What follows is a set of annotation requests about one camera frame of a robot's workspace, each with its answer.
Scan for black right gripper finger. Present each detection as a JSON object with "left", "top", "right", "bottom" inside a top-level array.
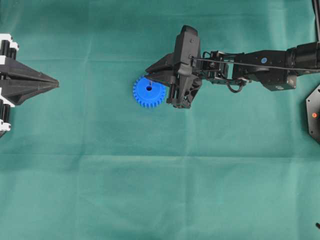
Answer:
[
  {"left": 149, "top": 71, "right": 177, "bottom": 87},
  {"left": 145, "top": 52, "right": 176, "bottom": 74}
]

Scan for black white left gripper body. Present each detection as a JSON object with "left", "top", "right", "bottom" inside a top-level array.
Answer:
[{"left": 0, "top": 33, "right": 19, "bottom": 137}]

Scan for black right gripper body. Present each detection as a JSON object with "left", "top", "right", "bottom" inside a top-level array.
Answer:
[{"left": 166, "top": 25, "right": 202, "bottom": 109}]

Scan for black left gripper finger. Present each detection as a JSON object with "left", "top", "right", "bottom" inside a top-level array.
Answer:
[
  {"left": 0, "top": 59, "right": 59, "bottom": 85},
  {"left": 5, "top": 79, "right": 59, "bottom": 106}
]

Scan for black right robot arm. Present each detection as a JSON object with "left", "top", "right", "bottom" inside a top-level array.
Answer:
[{"left": 145, "top": 25, "right": 320, "bottom": 109}]

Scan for blue plastic gear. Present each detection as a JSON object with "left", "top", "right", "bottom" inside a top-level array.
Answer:
[{"left": 132, "top": 76, "right": 166, "bottom": 108}]

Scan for green table cloth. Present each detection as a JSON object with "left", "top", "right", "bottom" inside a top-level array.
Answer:
[{"left": 0, "top": 0, "right": 320, "bottom": 240}]

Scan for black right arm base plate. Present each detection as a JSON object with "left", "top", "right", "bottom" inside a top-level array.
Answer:
[{"left": 305, "top": 85, "right": 320, "bottom": 144}]

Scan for black cable top right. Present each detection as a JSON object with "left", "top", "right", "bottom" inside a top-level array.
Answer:
[{"left": 311, "top": 0, "right": 320, "bottom": 41}]

